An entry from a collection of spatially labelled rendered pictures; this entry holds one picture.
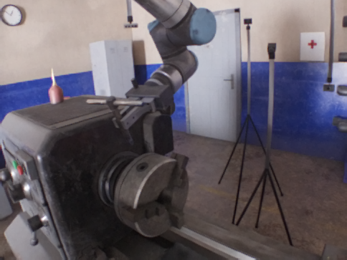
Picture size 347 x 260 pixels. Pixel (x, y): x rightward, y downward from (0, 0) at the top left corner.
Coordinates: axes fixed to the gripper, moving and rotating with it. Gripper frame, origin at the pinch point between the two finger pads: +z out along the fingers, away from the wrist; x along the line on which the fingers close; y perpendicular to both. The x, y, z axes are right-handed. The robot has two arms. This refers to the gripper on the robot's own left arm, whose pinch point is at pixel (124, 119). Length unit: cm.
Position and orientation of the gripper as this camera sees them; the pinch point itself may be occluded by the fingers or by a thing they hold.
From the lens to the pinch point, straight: 59.2
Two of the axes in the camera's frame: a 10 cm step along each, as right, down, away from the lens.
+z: -5.1, 6.0, -6.1
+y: -2.9, -7.9, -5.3
